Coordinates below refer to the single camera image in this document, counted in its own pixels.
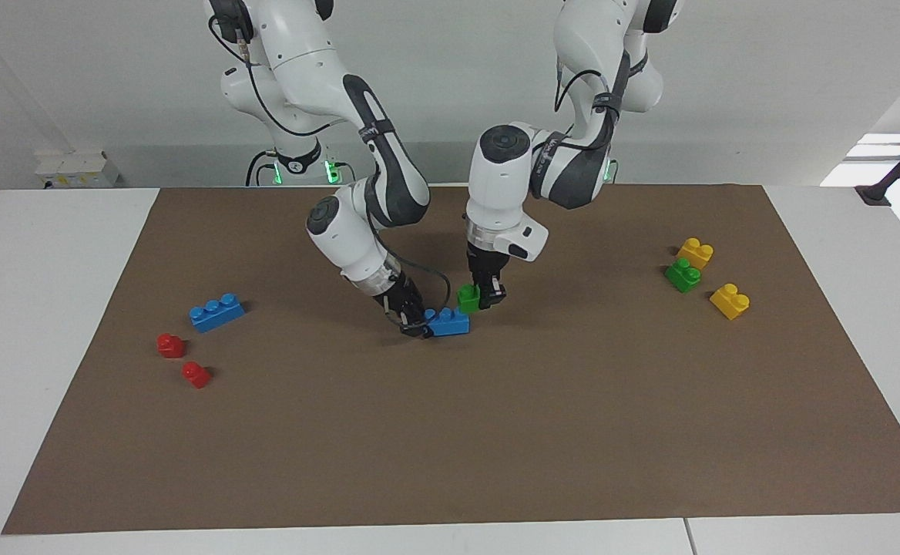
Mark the brown table mat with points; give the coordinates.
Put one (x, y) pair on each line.
(450, 432)

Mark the yellow two-stud toy block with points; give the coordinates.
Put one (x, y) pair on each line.
(695, 253)
(729, 302)

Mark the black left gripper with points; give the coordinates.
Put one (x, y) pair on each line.
(488, 266)

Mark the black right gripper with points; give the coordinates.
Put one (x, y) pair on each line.
(400, 301)

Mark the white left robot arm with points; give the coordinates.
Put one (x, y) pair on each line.
(504, 185)

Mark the white wall socket box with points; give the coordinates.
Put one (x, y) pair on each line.
(76, 169)

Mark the small white box green light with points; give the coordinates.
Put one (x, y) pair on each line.
(332, 166)

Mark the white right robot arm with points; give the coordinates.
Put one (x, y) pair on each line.
(342, 231)

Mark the red one-stud toy block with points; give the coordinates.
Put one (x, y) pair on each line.
(196, 375)
(171, 346)

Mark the green two-stud toy block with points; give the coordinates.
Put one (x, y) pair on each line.
(468, 299)
(682, 276)

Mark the blue three-stud toy block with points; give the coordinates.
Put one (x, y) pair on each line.
(450, 324)
(217, 314)

